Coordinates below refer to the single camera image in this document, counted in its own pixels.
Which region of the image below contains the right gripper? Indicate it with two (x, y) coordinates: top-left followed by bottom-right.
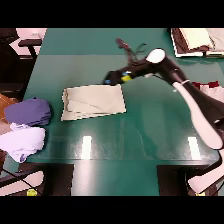
(103, 68), (134, 86)

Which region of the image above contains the cream T-shirt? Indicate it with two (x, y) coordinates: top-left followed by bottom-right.
(60, 83), (128, 122)

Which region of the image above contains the purple garment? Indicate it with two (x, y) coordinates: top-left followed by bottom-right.
(3, 97), (52, 127)

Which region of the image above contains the white textured garment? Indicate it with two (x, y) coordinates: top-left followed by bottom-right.
(199, 84), (224, 104)

